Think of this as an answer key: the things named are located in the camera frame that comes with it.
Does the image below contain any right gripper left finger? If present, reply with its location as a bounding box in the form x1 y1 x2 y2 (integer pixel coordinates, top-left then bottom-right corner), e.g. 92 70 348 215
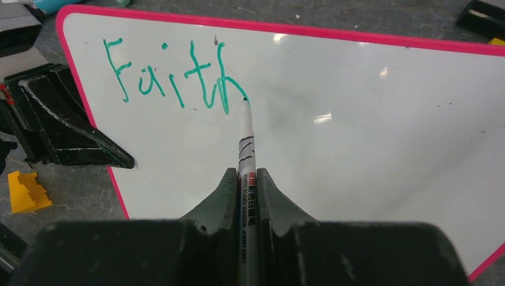
179 168 238 236

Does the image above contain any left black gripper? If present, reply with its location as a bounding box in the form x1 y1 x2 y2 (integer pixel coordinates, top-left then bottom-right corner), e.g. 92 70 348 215
1 64 135 169

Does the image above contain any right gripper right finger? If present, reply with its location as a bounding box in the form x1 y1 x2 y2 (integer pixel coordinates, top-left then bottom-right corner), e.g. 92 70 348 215
256 168 318 237

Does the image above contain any green whiteboard marker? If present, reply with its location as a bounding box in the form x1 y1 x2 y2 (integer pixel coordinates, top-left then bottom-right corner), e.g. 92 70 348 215
238 98 260 285

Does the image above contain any pink framed whiteboard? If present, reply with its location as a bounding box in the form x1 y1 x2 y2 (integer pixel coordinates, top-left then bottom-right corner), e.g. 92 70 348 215
56 5 504 279

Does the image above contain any yellow plastic wedge block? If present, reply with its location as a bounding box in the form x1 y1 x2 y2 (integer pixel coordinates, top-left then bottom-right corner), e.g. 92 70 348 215
8 171 52 213

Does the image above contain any blue toy tube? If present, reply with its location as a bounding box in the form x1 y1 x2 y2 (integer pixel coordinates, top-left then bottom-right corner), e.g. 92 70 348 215
32 0 80 14

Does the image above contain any mint green toy tube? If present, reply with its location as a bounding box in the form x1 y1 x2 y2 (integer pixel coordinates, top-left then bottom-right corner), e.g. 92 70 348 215
115 0 131 8

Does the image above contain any yellow rectangular block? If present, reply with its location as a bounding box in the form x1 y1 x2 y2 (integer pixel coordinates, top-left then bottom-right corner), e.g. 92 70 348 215
488 38 505 46

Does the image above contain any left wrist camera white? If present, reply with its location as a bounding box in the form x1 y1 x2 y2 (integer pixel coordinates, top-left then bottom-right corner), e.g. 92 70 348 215
1 2 42 57

